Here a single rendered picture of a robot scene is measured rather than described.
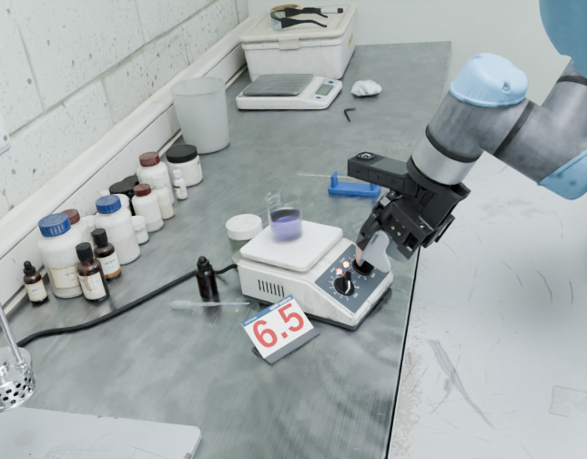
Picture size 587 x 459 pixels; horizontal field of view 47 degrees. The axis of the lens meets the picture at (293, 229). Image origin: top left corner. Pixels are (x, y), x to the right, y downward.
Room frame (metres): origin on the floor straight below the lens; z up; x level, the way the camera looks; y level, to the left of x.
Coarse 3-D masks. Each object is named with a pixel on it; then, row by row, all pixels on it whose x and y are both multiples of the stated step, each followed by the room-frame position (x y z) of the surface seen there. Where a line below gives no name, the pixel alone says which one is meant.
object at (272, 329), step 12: (276, 312) 0.78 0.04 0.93; (288, 312) 0.79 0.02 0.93; (300, 312) 0.79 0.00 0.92; (252, 324) 0.76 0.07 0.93; (264, 324) 0.76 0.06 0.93; (276, 324) 0.77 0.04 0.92; (288, 324) 0.77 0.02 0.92; (300, 324) 0.78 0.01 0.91; (252, 336) 0.75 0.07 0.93; (264, 336) 0.75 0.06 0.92; (276, 336) 0.75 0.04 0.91; (288, 336) 0.76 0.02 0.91; (264, 348) 0.74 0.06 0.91
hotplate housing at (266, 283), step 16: (336, 256) 0.86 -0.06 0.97; (240, 272) 0.87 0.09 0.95; (256, 272) 0.85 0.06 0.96; (272, 272) 0.84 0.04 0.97; (288, 272) 0.83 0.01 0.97; (304, 272) 0.82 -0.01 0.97; (320, 272) 0.82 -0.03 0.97; (256, 288) 0.85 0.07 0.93; (272, 288) 0.83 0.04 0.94; (288, 288) 0.82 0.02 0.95; (304, 288) 0.80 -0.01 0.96; (384, 288) 0.83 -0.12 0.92; (272, 304) 0.84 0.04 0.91; (304, 304) 0.80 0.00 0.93; (320, 304) 0.79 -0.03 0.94; (336, 304) 0.78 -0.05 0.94; (368, 304) 0.79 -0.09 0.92; (320, 320) 0.79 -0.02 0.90; (336, 320) 0.77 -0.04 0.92; (352, 320) 0.76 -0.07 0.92
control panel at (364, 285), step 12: (348, 252) 0.87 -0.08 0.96; (336, 264) 0.84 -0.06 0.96; (324, 276) 0.81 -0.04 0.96; (336, 276) 0.82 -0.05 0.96; (360, 276) 0.83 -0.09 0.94; (372, 276) 0.84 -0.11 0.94; (384, 276) 0.84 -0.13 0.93; (324, 288) 0.79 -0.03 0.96; (360, 288) 0.81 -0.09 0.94; (372, 288) 0.82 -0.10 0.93; (336, 300) 0.78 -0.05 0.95; (348, 300) 0.78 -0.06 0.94; (360, 300) 0.79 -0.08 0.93
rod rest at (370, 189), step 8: (336, 184) 1.21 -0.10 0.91; (344, 184) 1.21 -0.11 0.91; (352, 184) 1.21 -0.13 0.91; (360, 184) 1.20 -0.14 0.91; (368, 184) 1.20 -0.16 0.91; (336, 192) 1.20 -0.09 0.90; (344, 192) 1.19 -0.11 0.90; (352, 192) 1.18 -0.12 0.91; (360, 192) 1.18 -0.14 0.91; (368, 192) 1.17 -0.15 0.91; (376, 192) 1.16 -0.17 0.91
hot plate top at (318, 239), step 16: (304, 224) 0.93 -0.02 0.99; (320, 224) 0.92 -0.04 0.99; (256, 240) 0.90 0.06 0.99; (304, 240) 0.88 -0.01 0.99; (320, 240) 0.87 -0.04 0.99; (336, 240) 0.88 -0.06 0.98; (256, 256) 0.85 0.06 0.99; (272, 256) 0.85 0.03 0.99; (288, 256) 0.84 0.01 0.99; (304, 256) 0.84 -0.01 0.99; (320, 256) 0.84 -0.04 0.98
